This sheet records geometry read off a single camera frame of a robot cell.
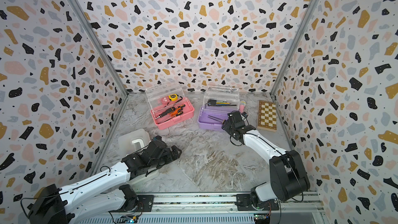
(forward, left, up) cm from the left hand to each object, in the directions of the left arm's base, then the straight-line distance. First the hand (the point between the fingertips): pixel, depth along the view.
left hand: (179, 154), depth 81 cm
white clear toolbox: (+6, +25, +3) cm, 26 cm away
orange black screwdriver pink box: (+35, +9, -8) cm, 37 cm away
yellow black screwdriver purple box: (+27, -25, -9) cm, 38 cm away
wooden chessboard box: (+29, -56, -7) cm, 63 cm away
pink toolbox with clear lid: (+36, +10, -1) cm, 37 cm away
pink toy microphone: (+37, -40, -6) cm, 55 cm away
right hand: (+16, -27, +1) cm, 31 cm away
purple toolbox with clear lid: (+38, -23, 0) cm, 44 cm away
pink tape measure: (+38, +13, 0) cm, 41 cm away
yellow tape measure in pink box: (+41, +8, +1) cm, 42 cm away
